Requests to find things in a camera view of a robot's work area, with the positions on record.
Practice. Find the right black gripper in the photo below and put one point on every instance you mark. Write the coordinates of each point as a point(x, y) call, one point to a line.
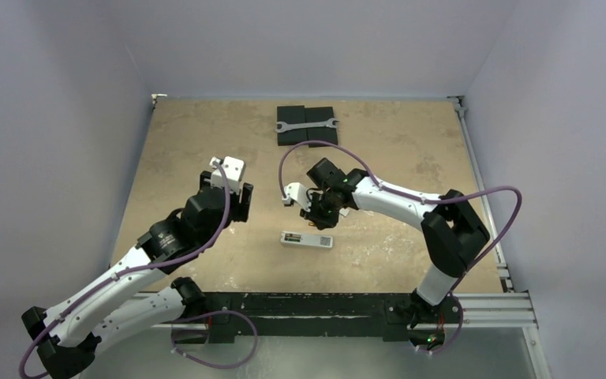
point(322, 210)

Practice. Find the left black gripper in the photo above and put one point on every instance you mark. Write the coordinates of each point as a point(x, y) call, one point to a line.
point(241, 203)

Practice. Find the white remote control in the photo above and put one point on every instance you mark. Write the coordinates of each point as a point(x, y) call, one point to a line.
point(314, 241)

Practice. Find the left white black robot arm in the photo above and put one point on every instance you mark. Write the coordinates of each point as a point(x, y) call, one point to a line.
point(68, 337)

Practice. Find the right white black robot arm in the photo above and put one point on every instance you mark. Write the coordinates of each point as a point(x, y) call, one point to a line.
point(453, 232)

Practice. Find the silver open-end wrench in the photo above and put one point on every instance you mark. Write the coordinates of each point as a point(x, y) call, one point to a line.
point(284, 127)

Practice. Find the right black foam block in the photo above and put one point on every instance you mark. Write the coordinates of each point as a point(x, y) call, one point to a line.
point(321, 114)

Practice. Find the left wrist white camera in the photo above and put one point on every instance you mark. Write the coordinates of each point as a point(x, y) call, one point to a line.
point(227, 171)

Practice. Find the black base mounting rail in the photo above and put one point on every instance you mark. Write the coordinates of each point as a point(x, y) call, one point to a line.
point(392, 317)

